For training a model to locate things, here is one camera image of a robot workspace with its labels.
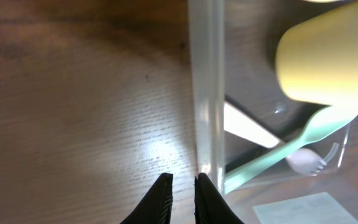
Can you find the yellow plastic cup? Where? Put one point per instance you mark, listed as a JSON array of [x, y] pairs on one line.
[[317, 60]]

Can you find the white plastic fork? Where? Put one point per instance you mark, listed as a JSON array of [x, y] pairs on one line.
[[303, 161]]

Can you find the light blue plastic spoon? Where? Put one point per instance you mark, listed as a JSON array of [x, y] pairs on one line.
[[320, 125]]

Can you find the white paper label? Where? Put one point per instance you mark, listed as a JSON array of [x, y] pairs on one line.
[[319, 208]]

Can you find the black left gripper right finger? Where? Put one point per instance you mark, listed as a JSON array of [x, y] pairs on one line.
[[210, 207]]

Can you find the clear plastic container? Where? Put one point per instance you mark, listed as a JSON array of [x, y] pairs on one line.
[[233, 46]]

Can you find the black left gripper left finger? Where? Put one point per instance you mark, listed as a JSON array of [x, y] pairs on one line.
[[156, 205]]

